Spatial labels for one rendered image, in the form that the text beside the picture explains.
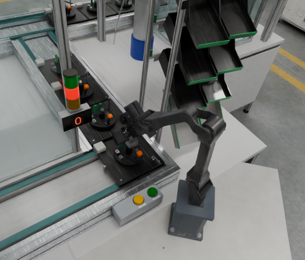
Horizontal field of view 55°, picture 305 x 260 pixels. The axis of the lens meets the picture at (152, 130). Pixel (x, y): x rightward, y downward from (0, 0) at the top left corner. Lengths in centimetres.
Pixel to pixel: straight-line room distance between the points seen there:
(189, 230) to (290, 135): 219
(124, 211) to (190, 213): 26
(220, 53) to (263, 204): 73
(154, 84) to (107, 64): 36
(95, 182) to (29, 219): 30
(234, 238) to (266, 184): 35
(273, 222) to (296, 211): 124
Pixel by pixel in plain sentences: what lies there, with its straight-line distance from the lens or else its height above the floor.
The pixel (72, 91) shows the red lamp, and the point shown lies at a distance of 109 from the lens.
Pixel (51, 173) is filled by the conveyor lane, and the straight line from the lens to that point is 136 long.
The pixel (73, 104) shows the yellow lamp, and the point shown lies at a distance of 113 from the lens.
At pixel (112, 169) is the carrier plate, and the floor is 97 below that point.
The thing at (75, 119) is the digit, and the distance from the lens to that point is 118.
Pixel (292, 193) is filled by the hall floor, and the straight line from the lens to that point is 281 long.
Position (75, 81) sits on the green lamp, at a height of 139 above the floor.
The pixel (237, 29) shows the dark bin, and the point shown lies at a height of 152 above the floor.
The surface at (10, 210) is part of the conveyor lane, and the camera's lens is 134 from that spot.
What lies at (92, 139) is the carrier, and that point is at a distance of 143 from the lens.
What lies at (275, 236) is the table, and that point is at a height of 86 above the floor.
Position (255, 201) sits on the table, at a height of 86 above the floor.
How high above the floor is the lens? 205
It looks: 47 degrees down
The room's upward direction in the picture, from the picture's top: 9 degrees clockwise
